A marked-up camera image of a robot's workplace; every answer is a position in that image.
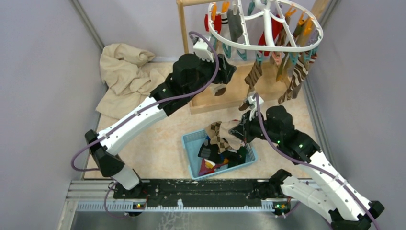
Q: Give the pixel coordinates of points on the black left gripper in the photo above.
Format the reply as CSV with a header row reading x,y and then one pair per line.
x,y
224,75

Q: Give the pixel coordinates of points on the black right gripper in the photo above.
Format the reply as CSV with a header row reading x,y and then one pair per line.
x,y
242,131

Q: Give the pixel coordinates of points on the grey red reindeer sock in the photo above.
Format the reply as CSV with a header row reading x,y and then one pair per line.
x,y
224,132

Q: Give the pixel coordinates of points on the black blue white sock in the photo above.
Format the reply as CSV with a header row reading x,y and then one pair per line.
x,y
209,151

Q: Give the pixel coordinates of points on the maroon pink sock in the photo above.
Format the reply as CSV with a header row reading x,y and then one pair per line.
x,y
208,167

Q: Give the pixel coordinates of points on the light blue plastic basket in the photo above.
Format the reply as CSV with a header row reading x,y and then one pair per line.
x,y
191,144

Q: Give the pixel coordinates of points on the brown green argyle sock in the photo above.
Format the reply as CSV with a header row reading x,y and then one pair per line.
x,y
213,132

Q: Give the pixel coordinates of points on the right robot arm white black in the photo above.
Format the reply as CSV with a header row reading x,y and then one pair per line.
x,y
334,198

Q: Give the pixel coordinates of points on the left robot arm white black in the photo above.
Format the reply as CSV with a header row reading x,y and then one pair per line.
x,y
190,76

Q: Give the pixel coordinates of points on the teal hanger clip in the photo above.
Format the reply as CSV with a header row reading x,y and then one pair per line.
x,y
227,50

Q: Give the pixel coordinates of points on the pink hanger clip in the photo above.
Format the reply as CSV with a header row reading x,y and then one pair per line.
x,y
277,57

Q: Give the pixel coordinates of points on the white plastic sock hanger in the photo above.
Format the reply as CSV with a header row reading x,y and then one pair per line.
x,y
269,11

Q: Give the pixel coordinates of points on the cream brown patch sock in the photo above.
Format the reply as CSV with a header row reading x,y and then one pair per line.
x,y
217,89

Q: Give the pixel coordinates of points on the brown tan striped sock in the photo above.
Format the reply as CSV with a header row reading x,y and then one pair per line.
x,y
253,77

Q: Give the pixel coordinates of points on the white black striped sock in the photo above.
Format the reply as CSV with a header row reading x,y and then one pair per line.
x,y
220,22

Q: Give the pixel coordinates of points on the grey ankle sock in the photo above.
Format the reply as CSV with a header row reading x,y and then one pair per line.
x,y
234,23

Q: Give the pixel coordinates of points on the red and cream sock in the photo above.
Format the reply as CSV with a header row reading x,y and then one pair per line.
x,y
272,28

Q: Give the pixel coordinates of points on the brown white striped sock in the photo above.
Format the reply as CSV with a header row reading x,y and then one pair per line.
x,y
299,74

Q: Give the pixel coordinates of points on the beige crumpled cloth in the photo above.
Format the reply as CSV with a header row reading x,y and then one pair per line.
x,y
130,75

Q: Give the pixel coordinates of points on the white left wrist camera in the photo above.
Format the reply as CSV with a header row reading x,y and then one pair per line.
x,y
202,50

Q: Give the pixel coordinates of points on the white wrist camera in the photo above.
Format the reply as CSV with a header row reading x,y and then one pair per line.
x,y
252,104
202,50

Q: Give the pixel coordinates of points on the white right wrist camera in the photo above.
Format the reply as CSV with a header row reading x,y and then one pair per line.
x,y
252,104

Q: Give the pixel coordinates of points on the wooden hanger stand frame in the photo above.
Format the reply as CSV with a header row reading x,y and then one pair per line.
x,y
267,87

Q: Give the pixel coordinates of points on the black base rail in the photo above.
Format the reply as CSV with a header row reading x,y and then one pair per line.
x,y
180,195

